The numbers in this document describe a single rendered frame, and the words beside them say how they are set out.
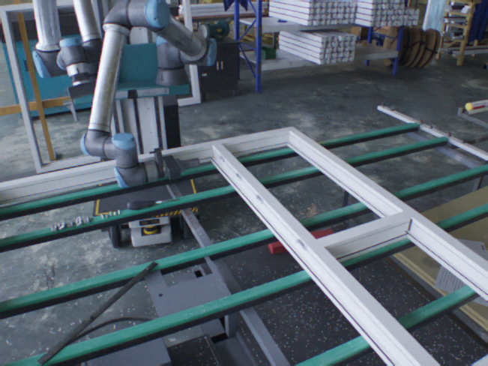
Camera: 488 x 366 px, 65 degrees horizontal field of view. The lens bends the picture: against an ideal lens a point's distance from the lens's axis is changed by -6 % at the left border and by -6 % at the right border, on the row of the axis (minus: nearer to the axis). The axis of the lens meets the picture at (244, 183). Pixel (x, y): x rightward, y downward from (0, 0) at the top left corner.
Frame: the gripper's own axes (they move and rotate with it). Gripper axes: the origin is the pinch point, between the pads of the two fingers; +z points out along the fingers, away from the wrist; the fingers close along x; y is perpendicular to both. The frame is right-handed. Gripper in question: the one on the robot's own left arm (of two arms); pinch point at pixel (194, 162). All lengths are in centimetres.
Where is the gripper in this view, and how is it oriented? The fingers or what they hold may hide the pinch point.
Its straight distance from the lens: 176.4
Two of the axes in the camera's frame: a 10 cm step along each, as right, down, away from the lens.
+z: 9.1, -2.1, 3.6
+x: 4.2, 4.5, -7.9
